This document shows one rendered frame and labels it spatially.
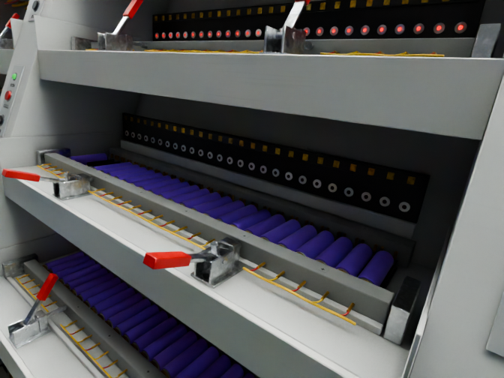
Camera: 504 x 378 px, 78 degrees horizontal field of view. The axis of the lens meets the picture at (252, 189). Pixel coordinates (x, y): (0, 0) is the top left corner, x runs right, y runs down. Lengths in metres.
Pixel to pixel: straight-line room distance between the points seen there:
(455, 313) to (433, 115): 0.12
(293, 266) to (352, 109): 0.13
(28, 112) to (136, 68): 0.28
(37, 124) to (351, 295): 0.56
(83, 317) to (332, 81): 0.44
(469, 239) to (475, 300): 0.03
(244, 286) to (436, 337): 0.14
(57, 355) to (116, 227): 0.21
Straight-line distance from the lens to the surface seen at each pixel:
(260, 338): 0.25
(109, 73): 0.45
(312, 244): 0.31
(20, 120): 0.64
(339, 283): 0.26
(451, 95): 0.23
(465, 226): 0.20
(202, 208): 0.38
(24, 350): 0.54
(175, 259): 0.23
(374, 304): 0.26
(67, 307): 0.55
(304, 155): 0.40
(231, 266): 0.28
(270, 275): 0.28
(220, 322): 0.27
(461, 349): 0.21
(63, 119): 0.66
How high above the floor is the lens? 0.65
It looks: level
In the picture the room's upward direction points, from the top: 17 degrees clockwise
